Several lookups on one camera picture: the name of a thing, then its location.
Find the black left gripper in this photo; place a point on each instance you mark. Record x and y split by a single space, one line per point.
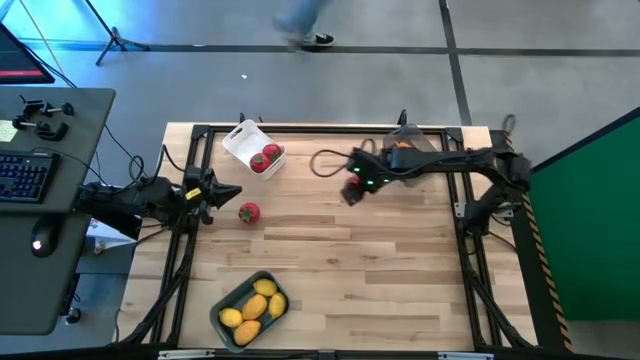
205 200

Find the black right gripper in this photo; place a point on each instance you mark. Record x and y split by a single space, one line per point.
377 167

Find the orange toy carrot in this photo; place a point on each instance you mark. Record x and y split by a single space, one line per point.
402 145

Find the red strawberry top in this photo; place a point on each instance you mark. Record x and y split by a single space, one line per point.
273 151

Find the orange-yellow toy mango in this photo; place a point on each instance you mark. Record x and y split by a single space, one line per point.
246 333
255 306

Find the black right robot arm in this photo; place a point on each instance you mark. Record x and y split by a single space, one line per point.
450 160

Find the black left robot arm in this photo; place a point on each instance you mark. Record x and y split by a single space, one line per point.
130 200

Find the yellow tag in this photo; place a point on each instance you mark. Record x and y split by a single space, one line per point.
193 194

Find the white plastic basket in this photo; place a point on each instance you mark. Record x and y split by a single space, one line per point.
240 140

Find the clear plastic bin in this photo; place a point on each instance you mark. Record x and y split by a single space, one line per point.
415 135

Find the teal plastic bin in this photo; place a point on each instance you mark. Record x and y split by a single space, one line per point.
225 300

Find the white box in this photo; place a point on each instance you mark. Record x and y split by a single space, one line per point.
107 232

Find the person's shoe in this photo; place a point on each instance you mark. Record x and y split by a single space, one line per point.
324 39

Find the dark grey desk top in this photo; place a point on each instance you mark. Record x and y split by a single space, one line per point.
85 130
30 300

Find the person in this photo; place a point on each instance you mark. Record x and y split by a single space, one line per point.
300 17

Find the black C-clamp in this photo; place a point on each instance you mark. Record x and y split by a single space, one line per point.
35 105
50 132

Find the black computer mouse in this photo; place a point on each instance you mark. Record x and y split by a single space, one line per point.
45 235

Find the black tripod stand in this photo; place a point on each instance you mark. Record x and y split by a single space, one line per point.
116 37

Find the black round caster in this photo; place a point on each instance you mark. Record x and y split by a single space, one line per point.
74 315

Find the black keyboard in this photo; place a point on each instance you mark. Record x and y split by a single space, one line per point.
25 177

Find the pale sticky note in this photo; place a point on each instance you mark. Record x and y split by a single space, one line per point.
6 131

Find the green floor panel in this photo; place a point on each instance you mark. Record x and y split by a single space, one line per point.
590 240

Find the black computer monitor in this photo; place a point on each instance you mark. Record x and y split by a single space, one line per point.
15 60

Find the black aluminium table frame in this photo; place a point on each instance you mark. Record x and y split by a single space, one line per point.
310 130

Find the small silver frame bracket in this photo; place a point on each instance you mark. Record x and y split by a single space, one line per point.
461 209

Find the silver metal bracket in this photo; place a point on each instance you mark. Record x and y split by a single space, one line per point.
465 356
185 355

